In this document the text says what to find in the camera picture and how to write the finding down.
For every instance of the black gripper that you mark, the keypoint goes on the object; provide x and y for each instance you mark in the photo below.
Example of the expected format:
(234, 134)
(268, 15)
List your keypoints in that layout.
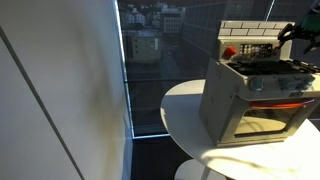
(311, 23)

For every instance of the grey toy cooker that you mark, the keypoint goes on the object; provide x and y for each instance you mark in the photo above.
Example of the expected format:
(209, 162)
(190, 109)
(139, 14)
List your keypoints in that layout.
(220, 100)

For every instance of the blue cooker knob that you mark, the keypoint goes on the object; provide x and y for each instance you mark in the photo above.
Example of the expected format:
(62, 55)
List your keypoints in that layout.
(286, 83)
(305, 82)
(256, 84)

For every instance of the large red cooker knob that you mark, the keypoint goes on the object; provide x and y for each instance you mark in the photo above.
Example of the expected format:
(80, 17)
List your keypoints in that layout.
(229, 52)

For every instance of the grey oven door with window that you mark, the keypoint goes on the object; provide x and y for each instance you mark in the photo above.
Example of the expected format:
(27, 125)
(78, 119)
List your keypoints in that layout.
(233, 126)

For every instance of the round white table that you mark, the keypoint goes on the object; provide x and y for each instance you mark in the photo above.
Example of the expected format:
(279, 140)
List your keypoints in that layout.
(186, 116)

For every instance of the white window frame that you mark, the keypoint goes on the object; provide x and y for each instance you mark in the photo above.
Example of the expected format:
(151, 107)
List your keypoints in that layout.
(128, 100)

